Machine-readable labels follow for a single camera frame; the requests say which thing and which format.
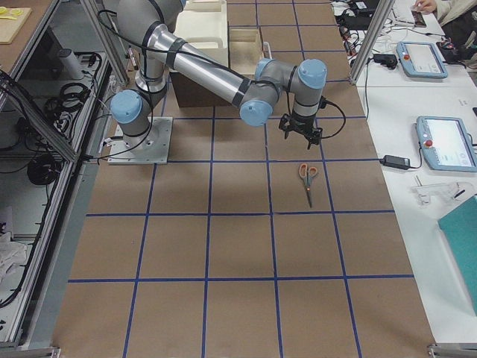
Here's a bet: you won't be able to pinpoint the white plastic bin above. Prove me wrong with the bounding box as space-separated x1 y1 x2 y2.
174 1 229 66

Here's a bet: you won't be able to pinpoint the near blue teach pendant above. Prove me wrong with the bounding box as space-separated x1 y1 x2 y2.
416 116 476 172

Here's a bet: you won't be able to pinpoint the person's hand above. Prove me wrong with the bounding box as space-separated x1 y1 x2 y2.
414 0 437 13

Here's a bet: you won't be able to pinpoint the aluminium frame post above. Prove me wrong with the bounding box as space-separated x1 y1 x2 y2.
349 0 394 85

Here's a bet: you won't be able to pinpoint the orange grey handled scissors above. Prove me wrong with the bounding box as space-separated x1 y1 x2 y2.
299 163 318 208

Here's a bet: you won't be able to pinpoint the light wooden drawer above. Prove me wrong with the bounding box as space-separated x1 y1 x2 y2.
229 28 263 78

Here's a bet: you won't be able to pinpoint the grey cylinder speaker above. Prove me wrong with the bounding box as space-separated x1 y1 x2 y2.
57 48 84 80

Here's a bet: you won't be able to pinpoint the far blue teach pendant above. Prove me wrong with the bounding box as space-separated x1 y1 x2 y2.
396 41 448 79

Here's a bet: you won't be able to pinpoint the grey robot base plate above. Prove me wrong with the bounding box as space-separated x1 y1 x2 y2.
107 116 173 165

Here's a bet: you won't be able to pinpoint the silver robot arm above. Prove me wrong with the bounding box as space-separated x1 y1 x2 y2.
113 1 327 145

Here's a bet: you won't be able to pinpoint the black power adapter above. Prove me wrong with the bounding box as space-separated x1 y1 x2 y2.
379 155 411 170

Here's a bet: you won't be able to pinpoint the white drawer handle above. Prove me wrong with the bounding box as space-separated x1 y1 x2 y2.
263 41 273 59

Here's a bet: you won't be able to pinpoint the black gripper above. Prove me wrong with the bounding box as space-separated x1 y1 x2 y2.
279 113 323 150

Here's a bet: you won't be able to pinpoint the blue teach pendant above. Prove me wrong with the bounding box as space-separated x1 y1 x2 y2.
416 116 476 172
396 41 448 79

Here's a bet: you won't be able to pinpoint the wooden board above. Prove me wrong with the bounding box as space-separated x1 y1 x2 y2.
0 6 32 45

